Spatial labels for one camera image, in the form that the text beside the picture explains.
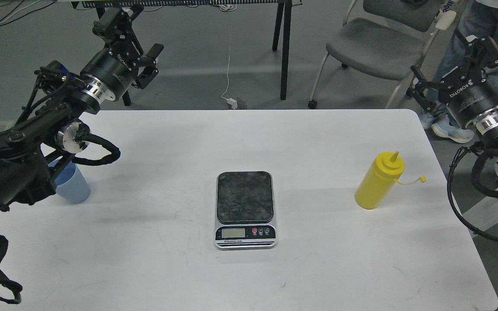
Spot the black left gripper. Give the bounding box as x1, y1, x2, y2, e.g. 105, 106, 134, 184
80, 5, 164, 102

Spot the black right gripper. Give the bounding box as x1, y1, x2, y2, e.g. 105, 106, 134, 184
407, 35, 498, 130

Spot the yellow squeeze bottle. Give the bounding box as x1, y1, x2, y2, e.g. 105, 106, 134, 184
354, 151, 427, 210

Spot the blue plastic cup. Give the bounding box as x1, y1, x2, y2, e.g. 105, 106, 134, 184
55, 162, 91, 203

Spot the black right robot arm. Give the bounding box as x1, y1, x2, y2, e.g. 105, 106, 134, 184
406, 31, 498, 243

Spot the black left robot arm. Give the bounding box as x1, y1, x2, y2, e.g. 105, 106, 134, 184
0, 0, 164, 305

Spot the digital kitchen scale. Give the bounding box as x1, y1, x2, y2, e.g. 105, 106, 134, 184
214, 171, 278, 251

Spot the grey office chair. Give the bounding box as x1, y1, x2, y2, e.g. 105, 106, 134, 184
308, 0, 457, 109

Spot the person in jeans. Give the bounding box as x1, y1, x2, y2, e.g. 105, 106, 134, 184
419, 0, 498, 144

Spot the white charger cable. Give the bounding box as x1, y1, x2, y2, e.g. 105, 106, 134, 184
221, 30, 248, 109

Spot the black table frame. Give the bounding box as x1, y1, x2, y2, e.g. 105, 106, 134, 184
69, 0, 294, 101

